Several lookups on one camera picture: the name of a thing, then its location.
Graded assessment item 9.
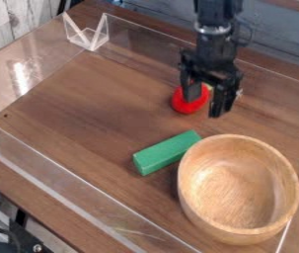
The red plush strawberry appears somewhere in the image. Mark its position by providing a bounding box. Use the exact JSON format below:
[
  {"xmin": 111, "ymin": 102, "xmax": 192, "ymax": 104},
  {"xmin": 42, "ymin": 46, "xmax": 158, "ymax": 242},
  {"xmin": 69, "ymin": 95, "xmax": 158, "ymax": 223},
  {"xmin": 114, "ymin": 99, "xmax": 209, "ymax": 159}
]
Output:
[{"xmin": 170, "ymin": 84, "xmax": 212, "ymax": 115}]

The black device with cable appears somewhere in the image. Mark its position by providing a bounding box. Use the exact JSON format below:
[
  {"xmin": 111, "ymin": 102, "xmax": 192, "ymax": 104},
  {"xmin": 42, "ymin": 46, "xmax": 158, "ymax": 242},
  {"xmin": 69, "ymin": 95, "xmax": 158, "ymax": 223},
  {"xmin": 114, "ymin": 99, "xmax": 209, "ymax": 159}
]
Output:
[{"xmin": 0, "ymin": 221, "xmax": 54, "ymax": 253}]

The clear acrylic back wall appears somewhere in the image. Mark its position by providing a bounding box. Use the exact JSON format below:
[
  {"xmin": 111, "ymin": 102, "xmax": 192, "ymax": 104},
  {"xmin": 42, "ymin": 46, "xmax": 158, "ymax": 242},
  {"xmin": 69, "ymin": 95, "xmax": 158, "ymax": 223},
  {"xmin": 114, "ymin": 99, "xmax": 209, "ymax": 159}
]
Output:
[{"xmin": 99, "ymin": 17, "xmax": 299, "ymax": 142}]

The clear acrylic wall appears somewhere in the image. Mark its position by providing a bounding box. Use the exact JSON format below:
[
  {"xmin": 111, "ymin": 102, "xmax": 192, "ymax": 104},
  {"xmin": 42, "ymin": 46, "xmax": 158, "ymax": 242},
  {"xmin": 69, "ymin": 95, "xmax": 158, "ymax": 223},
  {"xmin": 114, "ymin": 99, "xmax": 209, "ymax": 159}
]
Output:
[
  {"xmin": 0, "ymin": 127, "xmax": 201, "ymax": 253},
  {"xmin": 99, "ymin": 17, "xmax": 299, "ymax": 142}
]

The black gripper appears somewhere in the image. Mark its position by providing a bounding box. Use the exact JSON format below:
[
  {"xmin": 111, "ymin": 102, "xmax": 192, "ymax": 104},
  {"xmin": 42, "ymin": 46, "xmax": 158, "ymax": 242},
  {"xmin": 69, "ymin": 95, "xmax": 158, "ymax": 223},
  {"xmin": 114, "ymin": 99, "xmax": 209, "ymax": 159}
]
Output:
[{"xmin": 180, "ymin": 49, "xmax": 244, "ymax": 118}]

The green rectangular block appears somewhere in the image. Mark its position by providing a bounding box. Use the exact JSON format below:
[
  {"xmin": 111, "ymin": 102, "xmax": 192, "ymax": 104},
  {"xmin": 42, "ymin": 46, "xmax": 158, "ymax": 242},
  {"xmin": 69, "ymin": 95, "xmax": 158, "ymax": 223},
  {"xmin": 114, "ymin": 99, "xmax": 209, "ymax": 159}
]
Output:
[{"xmin": 134, "ymin": 130, "xmax": 202, "ymax": 176}]

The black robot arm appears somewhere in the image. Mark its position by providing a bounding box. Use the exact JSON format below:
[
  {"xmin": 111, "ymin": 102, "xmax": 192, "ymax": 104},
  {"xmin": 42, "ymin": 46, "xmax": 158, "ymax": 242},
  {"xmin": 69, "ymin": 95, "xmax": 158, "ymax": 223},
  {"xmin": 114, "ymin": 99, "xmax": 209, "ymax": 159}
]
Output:
[{"xmin": 172, "ymin": 0, "xmax": 250, "ymax": 118}]

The clear acrylic front wall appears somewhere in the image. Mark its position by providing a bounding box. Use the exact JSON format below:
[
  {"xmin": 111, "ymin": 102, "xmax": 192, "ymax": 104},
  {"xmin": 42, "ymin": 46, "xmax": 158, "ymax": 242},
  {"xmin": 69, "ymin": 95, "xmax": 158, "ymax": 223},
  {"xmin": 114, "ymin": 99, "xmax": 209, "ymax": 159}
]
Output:
[{"xmin": 0, "ymin": 127, "xmax": 201, "ymax": 253}]

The wooden bowl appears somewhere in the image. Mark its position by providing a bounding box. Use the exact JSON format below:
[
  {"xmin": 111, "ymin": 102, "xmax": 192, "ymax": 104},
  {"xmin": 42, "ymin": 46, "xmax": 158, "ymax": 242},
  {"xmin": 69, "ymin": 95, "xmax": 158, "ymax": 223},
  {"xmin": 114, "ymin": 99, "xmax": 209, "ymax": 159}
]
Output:
[{"xmin": 177, "ymin": 134, "xmax": 299, "ymax": 245}]

